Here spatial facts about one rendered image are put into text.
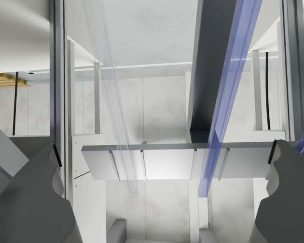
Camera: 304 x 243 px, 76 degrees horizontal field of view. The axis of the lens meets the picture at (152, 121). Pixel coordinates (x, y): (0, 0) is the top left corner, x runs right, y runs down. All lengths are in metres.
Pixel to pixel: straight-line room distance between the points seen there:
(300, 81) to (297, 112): 0.08
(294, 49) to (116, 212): 3.87
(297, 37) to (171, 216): 3.63
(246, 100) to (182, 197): 2.11
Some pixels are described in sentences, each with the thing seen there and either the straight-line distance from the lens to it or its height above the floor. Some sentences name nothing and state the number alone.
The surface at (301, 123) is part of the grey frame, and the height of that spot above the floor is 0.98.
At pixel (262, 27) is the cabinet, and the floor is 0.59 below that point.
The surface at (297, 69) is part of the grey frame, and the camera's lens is 0.67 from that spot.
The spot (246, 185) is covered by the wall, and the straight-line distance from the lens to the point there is 3.97.
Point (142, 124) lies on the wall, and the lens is 3.71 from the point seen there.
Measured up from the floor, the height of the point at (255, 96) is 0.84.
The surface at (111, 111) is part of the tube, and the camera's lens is 0.20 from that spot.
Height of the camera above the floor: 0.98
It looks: 2 degrees down
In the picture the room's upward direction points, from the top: 179 degrees clockwise
